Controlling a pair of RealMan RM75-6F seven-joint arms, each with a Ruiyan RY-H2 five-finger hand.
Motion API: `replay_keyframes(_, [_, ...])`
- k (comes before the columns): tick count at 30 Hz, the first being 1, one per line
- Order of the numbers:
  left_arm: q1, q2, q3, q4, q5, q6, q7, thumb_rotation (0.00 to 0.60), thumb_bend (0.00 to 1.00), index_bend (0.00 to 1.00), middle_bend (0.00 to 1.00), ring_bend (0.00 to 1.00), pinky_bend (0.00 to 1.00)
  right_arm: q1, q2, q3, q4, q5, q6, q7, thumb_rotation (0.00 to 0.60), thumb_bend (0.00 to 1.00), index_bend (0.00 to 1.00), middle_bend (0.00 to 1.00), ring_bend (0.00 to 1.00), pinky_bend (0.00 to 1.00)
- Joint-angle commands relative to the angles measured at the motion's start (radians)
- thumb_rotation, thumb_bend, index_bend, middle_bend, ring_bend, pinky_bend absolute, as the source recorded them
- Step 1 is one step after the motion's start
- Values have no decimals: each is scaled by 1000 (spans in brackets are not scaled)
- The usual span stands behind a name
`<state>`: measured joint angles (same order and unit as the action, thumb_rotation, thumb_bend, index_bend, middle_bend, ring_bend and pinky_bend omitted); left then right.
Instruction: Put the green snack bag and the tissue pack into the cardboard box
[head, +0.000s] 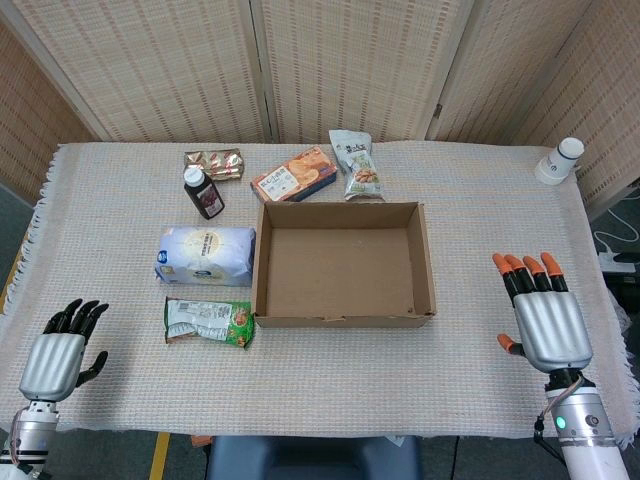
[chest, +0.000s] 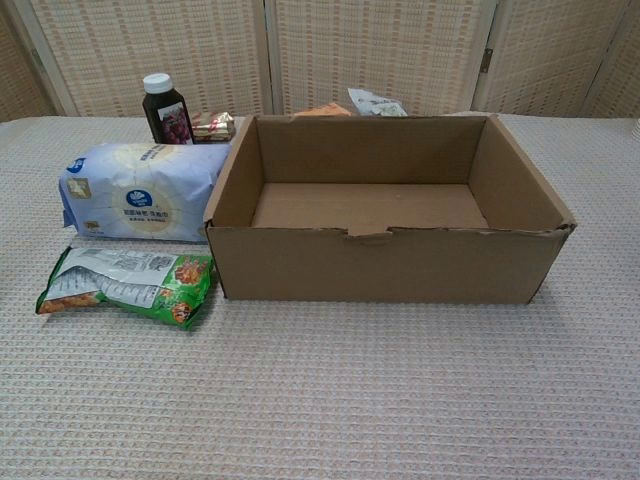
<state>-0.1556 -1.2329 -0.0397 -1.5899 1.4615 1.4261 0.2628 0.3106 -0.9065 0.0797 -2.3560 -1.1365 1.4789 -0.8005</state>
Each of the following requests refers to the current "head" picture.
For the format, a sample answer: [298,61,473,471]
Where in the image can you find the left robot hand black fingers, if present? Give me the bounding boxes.
[18,298,110,403]

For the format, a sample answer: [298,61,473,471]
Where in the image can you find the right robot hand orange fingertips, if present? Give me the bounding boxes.
[491,252,594,373]

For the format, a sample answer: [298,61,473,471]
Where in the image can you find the green snack packet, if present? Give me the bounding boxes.
[163,296,256,350]

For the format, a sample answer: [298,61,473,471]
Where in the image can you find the white blue snack bag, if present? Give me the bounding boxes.
[153,226,257,288]

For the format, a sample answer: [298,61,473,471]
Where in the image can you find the brown cardboard box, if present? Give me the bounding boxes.
[250,200,438,330]

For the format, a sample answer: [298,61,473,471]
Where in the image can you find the pale green nut packet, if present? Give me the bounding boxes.
[328,129,387,203]

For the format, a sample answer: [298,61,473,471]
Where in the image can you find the red gold foil packet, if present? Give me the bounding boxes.
[183,147,246,185]

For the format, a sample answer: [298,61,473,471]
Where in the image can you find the orange biscuit box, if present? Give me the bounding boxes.
[249,145,338,203]

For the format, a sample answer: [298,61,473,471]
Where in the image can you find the white power strip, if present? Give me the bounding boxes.
[598,251,640,274]

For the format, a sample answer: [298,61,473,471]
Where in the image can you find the white cylindrical device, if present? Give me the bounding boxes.
[533,136,586,186]

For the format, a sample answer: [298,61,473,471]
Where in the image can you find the dark brown bottle white cap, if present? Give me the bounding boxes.
[182,166,226,221]

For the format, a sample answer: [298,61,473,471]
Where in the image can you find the beige woven tablecloth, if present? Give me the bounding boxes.
[0,139,640,441]

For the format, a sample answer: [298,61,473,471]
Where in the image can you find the dark blue chair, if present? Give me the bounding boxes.
[206,434,426,480]

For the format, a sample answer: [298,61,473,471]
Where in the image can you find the woven folding screen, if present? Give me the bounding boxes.
[0,0,640,221]

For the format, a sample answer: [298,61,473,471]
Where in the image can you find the white cable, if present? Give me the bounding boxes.
[592,179,640,257]

